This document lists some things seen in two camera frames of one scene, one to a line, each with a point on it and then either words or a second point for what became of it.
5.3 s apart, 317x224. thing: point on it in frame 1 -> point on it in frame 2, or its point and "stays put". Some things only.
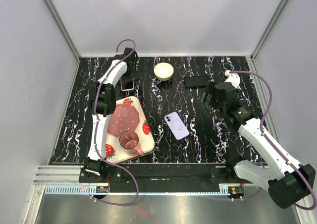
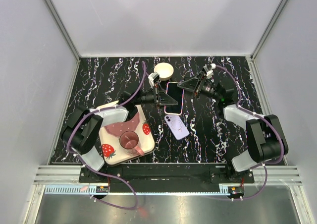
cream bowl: (163, 71) stays put
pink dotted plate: (123, 118) stays put
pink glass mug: (129, 140) stays put
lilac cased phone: (176, 126) stays put
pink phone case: (127, 84) -> (177, 92)
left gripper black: (134, 75) -> (162, 99)
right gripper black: (210, 88) -> (195, 84)
